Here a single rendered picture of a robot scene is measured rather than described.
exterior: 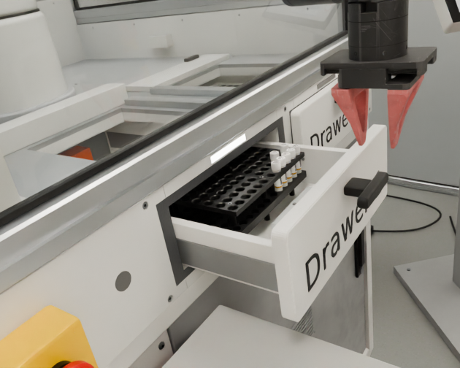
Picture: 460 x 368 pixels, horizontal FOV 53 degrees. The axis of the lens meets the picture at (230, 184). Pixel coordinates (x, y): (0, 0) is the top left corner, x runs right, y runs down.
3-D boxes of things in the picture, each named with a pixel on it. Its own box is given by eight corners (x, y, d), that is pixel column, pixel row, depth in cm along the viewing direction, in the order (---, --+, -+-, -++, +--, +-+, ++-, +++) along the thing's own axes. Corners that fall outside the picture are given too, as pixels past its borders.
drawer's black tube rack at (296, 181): (307, 191, 67) (304, 151, 65) (244, 258, 55) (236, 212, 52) (191, 173, 80) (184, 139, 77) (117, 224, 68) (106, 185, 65)
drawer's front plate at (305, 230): (387, 194, 67) (387, 123, 62) (296, 326, 46) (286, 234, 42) (375, 193, 68) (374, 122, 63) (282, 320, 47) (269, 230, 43)
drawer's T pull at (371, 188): (389, 181, 54) (389, 170, 53) (366, 212, 48) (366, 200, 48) (359, 177, 56) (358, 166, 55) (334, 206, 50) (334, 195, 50)
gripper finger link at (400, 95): (360, 132, 55) (358, 53, 51) (423, 136, 51) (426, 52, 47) (339, 154, 50) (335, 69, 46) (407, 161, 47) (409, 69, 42)
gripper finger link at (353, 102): (353, 131, 56) (351, 53, 52) (415, 136, 52) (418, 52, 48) (332, 153, 51) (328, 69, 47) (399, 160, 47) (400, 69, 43)
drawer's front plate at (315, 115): (366, 117, 97) (364, 64, 92) (305, 175, 77) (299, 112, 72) (357, 116, 98) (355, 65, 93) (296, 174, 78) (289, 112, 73)
